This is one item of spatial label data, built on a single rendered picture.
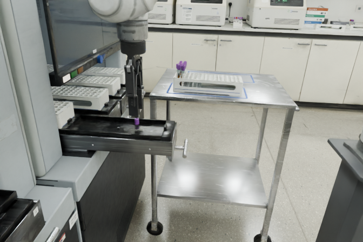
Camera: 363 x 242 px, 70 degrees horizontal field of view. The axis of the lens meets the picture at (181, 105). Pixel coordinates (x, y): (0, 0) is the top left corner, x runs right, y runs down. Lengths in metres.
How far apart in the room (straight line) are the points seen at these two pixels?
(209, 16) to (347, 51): 1.56
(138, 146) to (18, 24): 0.44
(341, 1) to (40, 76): 3.70
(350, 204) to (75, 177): 0.93
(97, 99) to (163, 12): 2.19
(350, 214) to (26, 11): 1.19
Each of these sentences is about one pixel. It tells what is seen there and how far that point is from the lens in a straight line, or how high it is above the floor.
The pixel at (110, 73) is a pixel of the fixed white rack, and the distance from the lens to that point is 1.27.
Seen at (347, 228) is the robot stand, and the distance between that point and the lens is 1.23.
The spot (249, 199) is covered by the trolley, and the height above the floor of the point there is 0.28.
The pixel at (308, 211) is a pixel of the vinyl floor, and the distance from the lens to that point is 1.92.
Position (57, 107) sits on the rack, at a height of 0.87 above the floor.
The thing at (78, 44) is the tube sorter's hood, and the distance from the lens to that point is 0.92.
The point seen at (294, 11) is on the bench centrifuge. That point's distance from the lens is 3.18.
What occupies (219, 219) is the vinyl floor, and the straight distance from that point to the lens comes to 1.69.
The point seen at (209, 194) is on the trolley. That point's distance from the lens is 1.41.
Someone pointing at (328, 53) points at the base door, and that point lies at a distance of 3.37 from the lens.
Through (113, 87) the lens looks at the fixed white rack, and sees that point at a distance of 1.11.
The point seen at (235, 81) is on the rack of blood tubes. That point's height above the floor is 0.88.
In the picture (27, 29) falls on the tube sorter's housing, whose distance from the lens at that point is 0.73.
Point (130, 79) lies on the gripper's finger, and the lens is 0.78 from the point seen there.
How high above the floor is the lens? 1.21
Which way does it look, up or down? 23 degrees down
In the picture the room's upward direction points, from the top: 2 degrees clockwise
